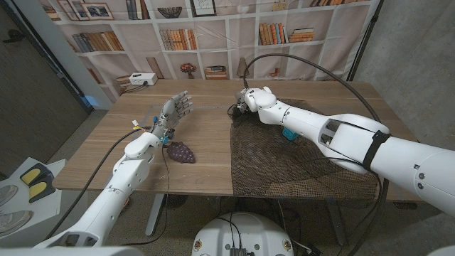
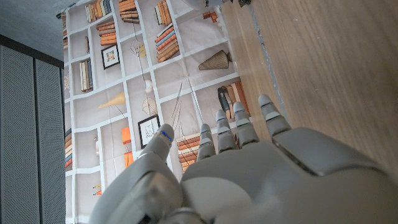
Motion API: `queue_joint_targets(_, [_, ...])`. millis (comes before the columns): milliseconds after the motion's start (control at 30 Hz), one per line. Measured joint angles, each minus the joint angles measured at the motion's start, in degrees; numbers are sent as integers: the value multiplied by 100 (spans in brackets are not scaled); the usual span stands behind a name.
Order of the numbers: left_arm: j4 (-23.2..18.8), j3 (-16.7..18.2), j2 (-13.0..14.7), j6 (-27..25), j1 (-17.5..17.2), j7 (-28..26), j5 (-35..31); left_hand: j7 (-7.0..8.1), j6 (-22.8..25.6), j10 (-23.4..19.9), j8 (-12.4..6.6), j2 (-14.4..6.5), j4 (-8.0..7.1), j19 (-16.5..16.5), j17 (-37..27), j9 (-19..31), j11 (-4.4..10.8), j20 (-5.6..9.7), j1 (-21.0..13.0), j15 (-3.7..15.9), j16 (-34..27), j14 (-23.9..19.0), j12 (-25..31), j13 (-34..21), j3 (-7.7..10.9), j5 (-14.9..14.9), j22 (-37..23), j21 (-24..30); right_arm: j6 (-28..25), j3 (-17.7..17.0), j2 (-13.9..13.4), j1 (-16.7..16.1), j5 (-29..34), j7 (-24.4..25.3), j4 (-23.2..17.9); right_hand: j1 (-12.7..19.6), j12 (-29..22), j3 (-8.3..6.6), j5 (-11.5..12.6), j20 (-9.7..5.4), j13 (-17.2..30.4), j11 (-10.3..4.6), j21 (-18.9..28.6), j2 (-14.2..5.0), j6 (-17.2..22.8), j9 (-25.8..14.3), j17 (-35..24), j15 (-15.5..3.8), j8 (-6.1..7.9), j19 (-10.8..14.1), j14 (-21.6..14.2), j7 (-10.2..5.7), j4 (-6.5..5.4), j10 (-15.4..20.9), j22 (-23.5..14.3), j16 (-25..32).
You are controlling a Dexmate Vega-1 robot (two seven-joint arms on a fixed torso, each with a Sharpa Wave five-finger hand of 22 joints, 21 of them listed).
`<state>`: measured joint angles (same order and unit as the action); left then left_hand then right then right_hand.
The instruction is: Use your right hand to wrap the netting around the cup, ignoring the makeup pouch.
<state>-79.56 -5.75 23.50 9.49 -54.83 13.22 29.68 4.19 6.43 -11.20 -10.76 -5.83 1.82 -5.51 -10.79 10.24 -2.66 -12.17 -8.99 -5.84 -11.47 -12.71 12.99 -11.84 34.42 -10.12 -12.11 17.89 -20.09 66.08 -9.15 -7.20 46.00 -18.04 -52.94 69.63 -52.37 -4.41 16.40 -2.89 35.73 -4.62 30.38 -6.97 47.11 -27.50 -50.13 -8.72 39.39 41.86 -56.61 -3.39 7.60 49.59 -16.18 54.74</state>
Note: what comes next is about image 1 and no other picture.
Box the black round floor object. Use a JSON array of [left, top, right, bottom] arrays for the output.
[[163, 194, 189, 209]]

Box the white power strip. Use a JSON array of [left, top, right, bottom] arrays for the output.
[[128, 73, 159, 87]]

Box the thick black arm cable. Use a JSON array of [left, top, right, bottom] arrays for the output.
[[242, 53, 390, 256], [44, 127, 154, 241]]

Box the dark grey perforated panel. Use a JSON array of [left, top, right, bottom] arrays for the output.
[[0, 0, 90, 177]]

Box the black door handle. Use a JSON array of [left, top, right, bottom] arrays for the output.
[[2, 28, 25, 44]]

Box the teal cup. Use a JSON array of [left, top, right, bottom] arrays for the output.
[[282, 127, 300, 142]]

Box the white table leg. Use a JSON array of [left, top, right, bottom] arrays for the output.
[[144, 193, 166, 237]]

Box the white floor mat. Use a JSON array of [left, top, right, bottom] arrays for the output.
[[0, 157, 67, 239]]

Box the thin black left wrist cable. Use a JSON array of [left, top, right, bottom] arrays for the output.
[[120, 144, 171, 247]]

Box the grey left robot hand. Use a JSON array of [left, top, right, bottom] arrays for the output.
[[151, 90, 195, 142]]

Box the purple grape bunch toy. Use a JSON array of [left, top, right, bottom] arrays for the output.
[[166, 141, 196, 164]]

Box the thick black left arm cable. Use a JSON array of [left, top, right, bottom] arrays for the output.
[[44, 127, 154, 241]]

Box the black backdrop stand pole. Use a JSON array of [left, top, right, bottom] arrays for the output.
[[346, 0, 385, 82]]

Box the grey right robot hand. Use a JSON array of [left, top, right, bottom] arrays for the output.
[[234, 87, 250, 115]]

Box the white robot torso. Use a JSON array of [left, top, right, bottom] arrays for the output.
[[191, 212, 295, 256]]

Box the grey table leg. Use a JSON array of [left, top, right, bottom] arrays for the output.
[[325, 198, 349, 247]]

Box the yellow black foot pedal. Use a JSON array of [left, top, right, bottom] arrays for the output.
[[27, 176, 57, 204], [19, 162, 50, 186]]

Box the black power strip cable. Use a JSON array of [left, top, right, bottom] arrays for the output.
[[122, 81, 149, 95]]

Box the printed bookshelf backdrop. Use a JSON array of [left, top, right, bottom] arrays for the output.
[[38, 0, 381, 104]]

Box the dark brown mesh netting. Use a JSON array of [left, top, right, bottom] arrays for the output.
[[227, 98, 380, 200]]

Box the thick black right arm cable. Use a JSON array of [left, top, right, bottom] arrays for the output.
[[242, 53, 390, 256]]

